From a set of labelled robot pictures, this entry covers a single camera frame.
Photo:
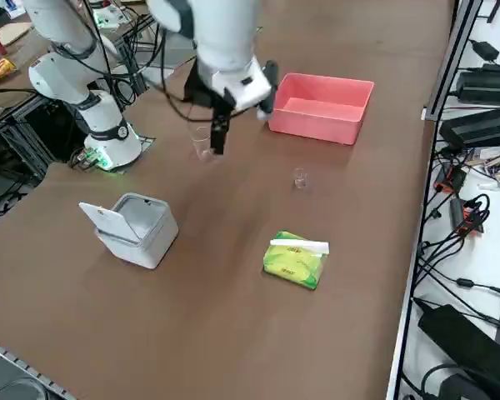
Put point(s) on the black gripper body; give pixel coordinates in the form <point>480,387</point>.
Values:
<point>200,87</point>

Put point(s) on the small clear glass beaker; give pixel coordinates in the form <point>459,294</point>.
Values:
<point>301,179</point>

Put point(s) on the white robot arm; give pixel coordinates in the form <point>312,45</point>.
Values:
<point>225,37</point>

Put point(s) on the large clear glass beaker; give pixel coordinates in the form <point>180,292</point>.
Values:
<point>198,146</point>

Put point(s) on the pink plastic rectangular container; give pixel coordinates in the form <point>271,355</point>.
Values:
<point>312,125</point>

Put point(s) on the white lidded trash bin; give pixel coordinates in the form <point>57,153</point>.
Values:
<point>150,241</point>

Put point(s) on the green tissue pack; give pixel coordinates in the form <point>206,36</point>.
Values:
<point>293,264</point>

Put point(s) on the brown cardboard sheet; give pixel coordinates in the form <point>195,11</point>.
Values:
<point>8,33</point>

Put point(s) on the yellow snack packet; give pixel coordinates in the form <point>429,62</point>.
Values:
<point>0,73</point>

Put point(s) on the orange black connector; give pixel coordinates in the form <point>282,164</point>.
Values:
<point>452,177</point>
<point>466,218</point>

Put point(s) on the large black power adapter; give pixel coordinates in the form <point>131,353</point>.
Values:
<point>479,127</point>
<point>487,85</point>

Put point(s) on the small black power adapter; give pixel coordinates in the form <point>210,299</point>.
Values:
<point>485,50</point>

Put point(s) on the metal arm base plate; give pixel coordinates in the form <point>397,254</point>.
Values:
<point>87,160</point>

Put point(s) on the aluminium frame profile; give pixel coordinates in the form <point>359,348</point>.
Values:
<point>453,54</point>

